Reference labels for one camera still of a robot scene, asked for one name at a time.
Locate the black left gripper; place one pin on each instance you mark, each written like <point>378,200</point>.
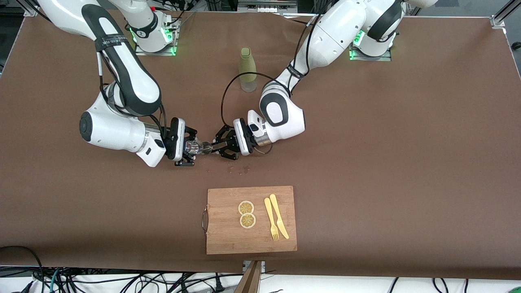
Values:
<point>228,143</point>

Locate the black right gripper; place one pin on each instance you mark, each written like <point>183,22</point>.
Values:
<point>188,134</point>

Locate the small clear glass cup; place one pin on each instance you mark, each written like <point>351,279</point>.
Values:
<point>196,146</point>

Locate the steel double jigger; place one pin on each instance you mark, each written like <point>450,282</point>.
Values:
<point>207,147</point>

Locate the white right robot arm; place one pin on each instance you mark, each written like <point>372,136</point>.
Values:
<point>122,134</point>

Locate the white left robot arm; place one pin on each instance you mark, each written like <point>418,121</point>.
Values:
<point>338,32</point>

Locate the lemon slice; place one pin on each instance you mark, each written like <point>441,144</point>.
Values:
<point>246,208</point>
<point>247,221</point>

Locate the yellow plastic fork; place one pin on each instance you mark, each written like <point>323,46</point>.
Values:
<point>270,215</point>

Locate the green bottle with clear base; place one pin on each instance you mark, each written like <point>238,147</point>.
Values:
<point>248,61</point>

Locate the yellow plastic knife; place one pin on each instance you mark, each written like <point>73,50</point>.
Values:
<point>277,213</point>

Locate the wooden cutting board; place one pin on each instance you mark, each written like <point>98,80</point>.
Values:
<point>228,232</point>

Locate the brown table cover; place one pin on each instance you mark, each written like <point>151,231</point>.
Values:
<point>366,142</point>

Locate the grey electronics box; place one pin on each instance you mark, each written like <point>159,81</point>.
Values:
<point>264,7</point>

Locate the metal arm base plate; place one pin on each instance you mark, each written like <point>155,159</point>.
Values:
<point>370,58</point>
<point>154,53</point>

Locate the small metal bracket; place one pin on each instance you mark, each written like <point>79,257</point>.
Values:
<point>262,265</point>

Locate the wooden post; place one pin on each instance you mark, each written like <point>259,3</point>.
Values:
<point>250,280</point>

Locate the aluminium frame corner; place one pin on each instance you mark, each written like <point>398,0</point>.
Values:
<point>31,9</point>
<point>498,21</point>

